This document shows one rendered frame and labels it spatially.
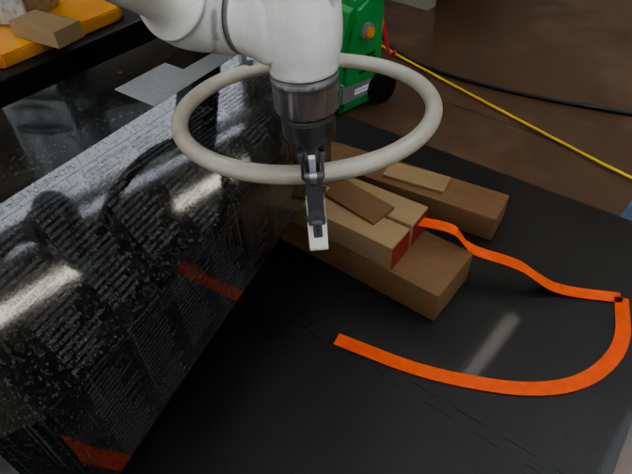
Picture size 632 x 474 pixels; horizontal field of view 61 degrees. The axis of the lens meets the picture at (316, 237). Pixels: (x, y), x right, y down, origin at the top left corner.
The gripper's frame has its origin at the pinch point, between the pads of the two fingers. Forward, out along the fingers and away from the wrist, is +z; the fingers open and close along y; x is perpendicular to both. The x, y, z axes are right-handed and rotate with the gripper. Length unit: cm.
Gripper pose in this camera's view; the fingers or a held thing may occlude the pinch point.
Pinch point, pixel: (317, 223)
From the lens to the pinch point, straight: 86.3
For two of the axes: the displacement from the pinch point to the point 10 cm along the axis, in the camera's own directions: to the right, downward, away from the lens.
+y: -0.5, -6.5, 7.5
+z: 0.7, 7.5, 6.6
